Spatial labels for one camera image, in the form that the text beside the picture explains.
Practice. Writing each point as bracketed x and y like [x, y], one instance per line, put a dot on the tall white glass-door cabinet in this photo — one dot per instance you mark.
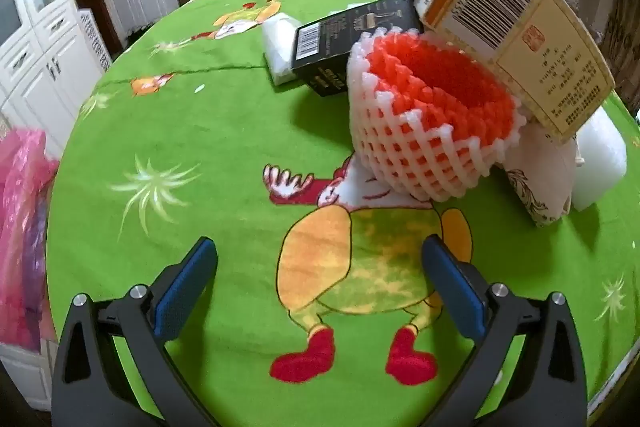
[40, 57]

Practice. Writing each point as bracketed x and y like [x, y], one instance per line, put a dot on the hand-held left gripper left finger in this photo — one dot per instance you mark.
[185, 287]

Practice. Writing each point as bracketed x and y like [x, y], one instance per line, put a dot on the orange white carton box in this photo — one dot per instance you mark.
[525, 37]

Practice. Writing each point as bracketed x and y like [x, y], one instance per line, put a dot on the red white foam fruit net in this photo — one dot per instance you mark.
[425, 157]

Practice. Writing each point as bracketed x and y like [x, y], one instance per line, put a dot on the green printed tablecloth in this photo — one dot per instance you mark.
[200, 132]

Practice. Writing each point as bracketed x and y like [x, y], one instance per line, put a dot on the black carton box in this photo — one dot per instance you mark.
[350, 37]

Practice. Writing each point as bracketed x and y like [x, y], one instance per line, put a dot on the thick white foam sheet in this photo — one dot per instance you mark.
[600, 157]

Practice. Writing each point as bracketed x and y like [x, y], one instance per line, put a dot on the pink lined trash bin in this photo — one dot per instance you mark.
[22, 232]

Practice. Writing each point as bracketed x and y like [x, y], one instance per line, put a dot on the white lattice radiator cover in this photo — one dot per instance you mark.
[95, 39]

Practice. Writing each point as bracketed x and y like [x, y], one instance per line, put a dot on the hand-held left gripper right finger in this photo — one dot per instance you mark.
[452, 287]

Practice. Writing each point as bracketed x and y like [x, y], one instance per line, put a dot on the white foam wrap sheet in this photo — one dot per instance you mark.
[277, 52]

